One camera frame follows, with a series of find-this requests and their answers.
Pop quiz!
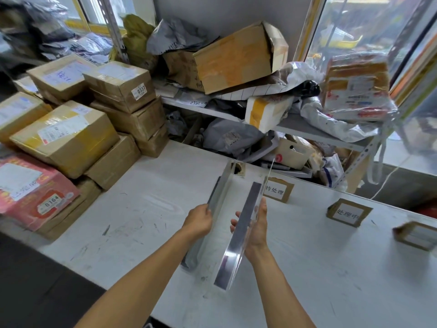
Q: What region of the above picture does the person's left hand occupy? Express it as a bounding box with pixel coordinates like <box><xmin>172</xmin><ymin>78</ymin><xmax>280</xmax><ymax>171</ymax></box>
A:
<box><xmin>178</xmin><ymin>203</ymin><xmax>213</xmax><ymax>244</ymax></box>

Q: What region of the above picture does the person's right hand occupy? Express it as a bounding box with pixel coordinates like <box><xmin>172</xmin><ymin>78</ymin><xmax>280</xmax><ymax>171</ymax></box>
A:
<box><xmin>229</xmin><ymin>197</ymin><xmax>269</xmax><ymax>265</ymax></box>

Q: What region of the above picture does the clear acrylic divider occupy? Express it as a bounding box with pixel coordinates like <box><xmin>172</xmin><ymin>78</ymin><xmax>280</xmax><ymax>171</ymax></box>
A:
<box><xmin>213</xmin><ymin>156</ymin><xmax>275</xmax><ymax>292</ymax></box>
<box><xmin>180</xmin><ymin>159</ymin><xmax>237</xmax><ymax>272</ymax></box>

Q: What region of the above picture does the brown cardboard sign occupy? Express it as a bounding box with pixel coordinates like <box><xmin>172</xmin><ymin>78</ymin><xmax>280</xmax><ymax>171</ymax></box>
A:
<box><xmin>263</xmin><ymin>177</ymin><xmax>295</xmax><ymax>204</ymax></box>
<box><xmin>391</xmin><ymin>220</ymin><xmax>437</xmax><ymax>251</ymax></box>
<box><xmin>326</xmin><ymin>198</ymin><xmax>373</xmax><ymax>228</ymax></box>

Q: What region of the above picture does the pile of cardboard parcels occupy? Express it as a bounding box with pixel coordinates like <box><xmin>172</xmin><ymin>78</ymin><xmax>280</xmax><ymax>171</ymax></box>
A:
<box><xmin>0</xmin><ymin>52</ymin><xmax>170</xmax><ymax>241</ymax></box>

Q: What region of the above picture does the pink printed parcel box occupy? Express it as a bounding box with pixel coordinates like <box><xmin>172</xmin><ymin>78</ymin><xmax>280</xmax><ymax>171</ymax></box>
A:
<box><xmin>0</xmin><ymin>153</ymin><xmax>81</xmax><ymax>233</ymax></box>

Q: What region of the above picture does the person's left forearm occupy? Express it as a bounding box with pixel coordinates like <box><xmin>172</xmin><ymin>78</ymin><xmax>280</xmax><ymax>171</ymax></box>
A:
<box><xmin>74</xmin><ymin>230</ymin><xmax>192</xmax><ymax>328</ymax></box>

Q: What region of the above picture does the person's right forearm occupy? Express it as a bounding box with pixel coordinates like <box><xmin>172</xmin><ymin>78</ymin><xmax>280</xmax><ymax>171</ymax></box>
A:
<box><xmin>243</xmin><ymin>247</ymin><xmax>317</xmax><ymax>328</ymax></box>

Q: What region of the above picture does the grey flat tray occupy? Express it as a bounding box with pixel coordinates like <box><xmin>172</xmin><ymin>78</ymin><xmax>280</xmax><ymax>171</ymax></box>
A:
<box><xmin>261</xmin><ymin>162</ymin><xmax>313</xmax><ymax>178</ymax></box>

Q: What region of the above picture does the beige storage basket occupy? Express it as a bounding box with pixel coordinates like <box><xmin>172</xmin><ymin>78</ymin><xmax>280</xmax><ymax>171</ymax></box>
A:
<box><xmin>273</xmin><ymin>138</ymin><xmax>316</xmax><ymax>169</ymax></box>

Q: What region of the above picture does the dark grey plastic mailer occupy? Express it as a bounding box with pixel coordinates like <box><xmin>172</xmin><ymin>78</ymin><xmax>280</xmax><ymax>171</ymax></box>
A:
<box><xmin>203</xmin><ymin>118</ymin><xmax>277</xmax><ymax>161</ymax></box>

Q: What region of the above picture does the white tote bag blue trim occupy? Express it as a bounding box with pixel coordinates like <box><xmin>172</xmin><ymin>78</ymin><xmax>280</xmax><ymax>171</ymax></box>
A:
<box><xmin>320</xmin><ymin>153</ymin><xmax>346</xmax><ymax>188</ymax></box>

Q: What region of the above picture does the grey metal shelf rack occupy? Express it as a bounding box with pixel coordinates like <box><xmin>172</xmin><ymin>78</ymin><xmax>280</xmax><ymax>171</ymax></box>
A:
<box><xmin>99</xmin><ymin>0</ymin><xmax>403</xmax><ymax>195</ymax></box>

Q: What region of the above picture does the tall narrow cardboard piece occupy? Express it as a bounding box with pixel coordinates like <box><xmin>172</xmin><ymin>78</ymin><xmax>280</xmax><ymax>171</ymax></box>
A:
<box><xmin>345</xmin><ymin>152</ymin><xmax>371</xmax><ymax>195</ymax></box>

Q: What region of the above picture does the white foam box yellow tape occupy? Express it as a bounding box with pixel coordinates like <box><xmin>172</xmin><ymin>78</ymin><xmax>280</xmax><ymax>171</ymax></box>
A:
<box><xmin>245</xmin><ymin>95</ymin><xmax>296</xmax><ymax>133</ymax></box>

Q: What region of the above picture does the white flat mailer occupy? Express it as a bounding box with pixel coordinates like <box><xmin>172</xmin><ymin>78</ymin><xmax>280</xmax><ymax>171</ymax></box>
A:
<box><xmin>153</xmin><ymin>87</ymin><xmax>219</xmax><ymax>108</ymax></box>

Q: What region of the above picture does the white woven sack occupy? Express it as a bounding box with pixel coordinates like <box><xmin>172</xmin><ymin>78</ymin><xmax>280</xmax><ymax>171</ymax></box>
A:
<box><xmin>300</xmin><ymin>95</ymin><xmax>400</xmax><ymax>144</ymax></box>

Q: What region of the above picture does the black plastic bag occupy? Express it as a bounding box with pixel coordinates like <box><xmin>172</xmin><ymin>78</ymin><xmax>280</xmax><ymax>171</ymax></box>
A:
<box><xmin>288</xmin><ymin>79</ymin><xmax>321</xmax><ymax>98</ymax></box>

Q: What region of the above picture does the small handwritten cardboard box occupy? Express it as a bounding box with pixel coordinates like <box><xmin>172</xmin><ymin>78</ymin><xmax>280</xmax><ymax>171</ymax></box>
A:
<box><xmin>163</xmin><ymin>49</ymin><xmax>205</xmax><ymax>92</ymax></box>

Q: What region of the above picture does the large yellow-taped cardboard box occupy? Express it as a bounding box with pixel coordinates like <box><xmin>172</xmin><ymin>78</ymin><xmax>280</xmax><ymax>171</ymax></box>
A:
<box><xmin>193</xmin><ymin>20</ymin><xmax>289</xmax><ymax>96</ymax></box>

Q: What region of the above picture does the orange white wrapped bundle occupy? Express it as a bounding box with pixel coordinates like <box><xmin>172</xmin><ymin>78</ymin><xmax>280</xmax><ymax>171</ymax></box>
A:
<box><xmin>322</xmin><ymin>52</ymin><xmax>398</xmax><ymax>122</ymax></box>

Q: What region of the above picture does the crumpled grey plastic bag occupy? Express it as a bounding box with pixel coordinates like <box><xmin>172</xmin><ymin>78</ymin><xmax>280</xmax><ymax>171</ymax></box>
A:
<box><xmin>147</xmin><ymin>18</ymin><xmax>219</xmax><ymax>55</ymax></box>

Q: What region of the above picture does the olive yellow bag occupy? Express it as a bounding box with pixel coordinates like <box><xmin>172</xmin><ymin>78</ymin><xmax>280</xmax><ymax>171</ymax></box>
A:
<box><xmin>109</xmin><ymin>14</ymin><xmax>158</xmax><ymax>71</ymax></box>

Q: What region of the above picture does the yellow framed window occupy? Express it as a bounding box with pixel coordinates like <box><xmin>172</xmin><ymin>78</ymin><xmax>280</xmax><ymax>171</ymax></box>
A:
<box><xmin>65</xmin><ymin>0</ymin><xmax>137</xmax><ymax>36</ymax></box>

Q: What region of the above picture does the pile of grey plastic mailers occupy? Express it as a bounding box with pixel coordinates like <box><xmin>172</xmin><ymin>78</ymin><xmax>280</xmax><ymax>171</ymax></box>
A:
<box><xmin>0</xmin><ymin>0</ymin><xmax>113</xmax><ymax>65</ymax></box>

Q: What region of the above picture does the glass storefront with taped frame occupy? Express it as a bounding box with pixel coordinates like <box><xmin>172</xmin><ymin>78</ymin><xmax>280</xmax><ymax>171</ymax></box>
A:
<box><xmin>293</xmin><ymin>0</ymin><xmax>437</xmax><ymax>174</ymax></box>

